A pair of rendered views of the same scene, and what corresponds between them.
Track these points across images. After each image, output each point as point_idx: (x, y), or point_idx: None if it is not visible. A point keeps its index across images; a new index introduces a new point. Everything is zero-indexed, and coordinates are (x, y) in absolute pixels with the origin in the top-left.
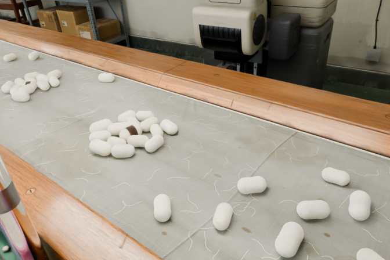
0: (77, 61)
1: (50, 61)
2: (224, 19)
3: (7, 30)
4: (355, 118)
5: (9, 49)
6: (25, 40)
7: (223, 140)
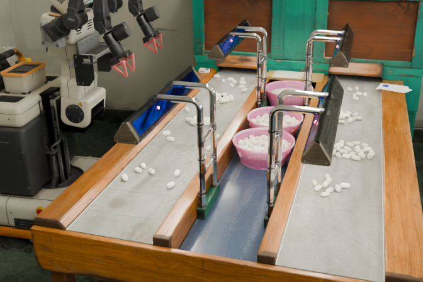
0: (167, 122)
1: (167, 130)
2: (99, 97)
3: (119, 158)
4: (202, 77)
5: (149, 150)
6: (140, 144)
7: (215, 90)
